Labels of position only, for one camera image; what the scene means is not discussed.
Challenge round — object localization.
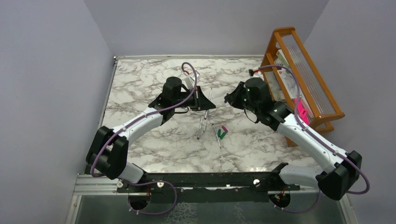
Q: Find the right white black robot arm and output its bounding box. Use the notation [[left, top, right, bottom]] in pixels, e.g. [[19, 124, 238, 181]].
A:
[[224, 77, 362, 200]]

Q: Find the silver pen green tip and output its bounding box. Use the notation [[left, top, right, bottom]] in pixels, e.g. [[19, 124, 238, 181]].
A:
[[212, 123, 222, 148]]

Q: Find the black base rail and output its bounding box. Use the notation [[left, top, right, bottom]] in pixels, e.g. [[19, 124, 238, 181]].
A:
[[117, 172, 300, 203]]

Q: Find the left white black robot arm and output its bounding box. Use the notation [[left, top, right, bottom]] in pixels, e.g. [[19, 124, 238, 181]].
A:
[[86, 77, 216, 184]]

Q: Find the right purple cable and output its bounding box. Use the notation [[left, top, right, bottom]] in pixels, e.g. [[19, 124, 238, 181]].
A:
[[249, 64, 371, 196]]

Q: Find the pink item in rack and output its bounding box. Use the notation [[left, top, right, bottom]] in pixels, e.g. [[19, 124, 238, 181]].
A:
[[293, 98, 310, 125]]

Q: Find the white package in rack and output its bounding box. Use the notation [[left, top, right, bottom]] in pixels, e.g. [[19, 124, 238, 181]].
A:
[[275, 49, 304, 99]]

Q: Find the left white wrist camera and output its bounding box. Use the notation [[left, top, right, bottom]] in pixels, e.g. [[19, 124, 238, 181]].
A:
[[184, 73, 196, 90]]

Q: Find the silver pen red tip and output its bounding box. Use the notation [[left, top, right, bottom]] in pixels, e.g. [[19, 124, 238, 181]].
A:
[[197, 115, 204, 140]]

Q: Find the orange wooden rack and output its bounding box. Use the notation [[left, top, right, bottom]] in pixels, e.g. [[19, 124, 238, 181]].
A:
[[260, 27, 345, 134]]

